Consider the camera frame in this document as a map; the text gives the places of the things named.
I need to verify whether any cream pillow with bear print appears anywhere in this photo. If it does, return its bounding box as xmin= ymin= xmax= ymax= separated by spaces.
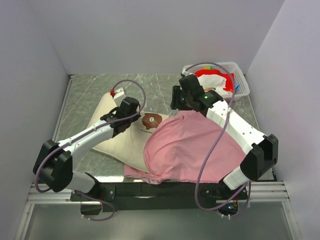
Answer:
xmin=89 ymin=93 xmax=173 ymax=173

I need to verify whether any pink pillowcase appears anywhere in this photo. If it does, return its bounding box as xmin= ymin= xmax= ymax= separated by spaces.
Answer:
xmin=124 ymin=111 xmax=246 ymax=185

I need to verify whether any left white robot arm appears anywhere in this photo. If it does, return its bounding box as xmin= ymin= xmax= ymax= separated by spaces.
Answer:
xmin=33 ymin=96 xmax=142 ymax=201

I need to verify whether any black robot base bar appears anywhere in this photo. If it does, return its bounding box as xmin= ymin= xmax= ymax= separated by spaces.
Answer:
xmin=69 ymin=173 xmax=248 ymax=216

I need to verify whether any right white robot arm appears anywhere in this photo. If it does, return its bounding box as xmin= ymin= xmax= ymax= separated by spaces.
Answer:
xmin=170 ymin=74 xmax=279 ymax=200

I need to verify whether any red and white cloth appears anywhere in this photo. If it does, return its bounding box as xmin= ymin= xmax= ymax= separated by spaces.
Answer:
xmin=194 ymin=69 xmax=234 ymax=99

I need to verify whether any white plastic basket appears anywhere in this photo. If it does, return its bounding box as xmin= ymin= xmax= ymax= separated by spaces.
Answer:
xmin=181 ymin=62 xmax=250 ymax=101

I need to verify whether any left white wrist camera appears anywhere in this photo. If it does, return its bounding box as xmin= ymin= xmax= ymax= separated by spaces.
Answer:
xmin=110 ymin=87 xmax=127 ymax=101

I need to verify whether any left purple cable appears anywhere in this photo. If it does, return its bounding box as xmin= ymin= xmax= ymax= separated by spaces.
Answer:
xmin=34 ymin=79 xmax=147 ymax=222

